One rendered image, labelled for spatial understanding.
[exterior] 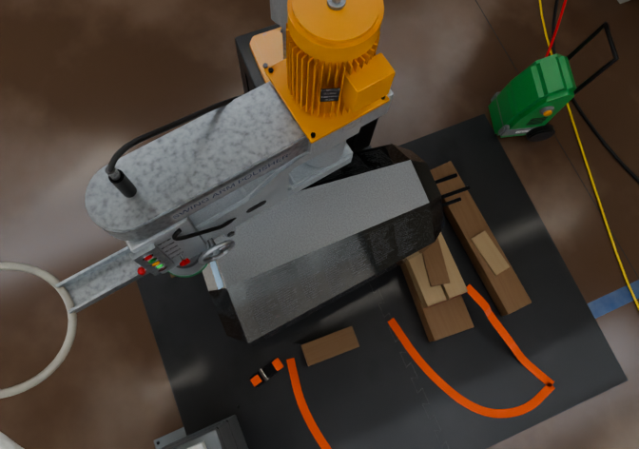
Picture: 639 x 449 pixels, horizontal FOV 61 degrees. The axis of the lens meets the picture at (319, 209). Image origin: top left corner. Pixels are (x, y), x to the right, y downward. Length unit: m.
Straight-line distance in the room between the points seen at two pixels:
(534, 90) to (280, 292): 1.86
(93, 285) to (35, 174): 1.59
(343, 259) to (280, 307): 0.36
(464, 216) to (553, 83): 0.89
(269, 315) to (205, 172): 1.09
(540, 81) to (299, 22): 2.24
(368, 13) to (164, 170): 0.72
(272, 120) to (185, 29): 2.34
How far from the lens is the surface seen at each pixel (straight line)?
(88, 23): 4.13
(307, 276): 2.49
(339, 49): 1.33
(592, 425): 3.62
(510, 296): 3.33
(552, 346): 3.51
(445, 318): 3.17
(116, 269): 2.26
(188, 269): 2.39
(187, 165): 1.64
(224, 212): 1.90
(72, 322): 2.24
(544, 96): 3.36
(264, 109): 1.68
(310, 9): 1.37
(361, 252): 2.52
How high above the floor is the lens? 3.19
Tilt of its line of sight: 73 degrees down
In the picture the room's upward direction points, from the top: 9 degrees clockwise
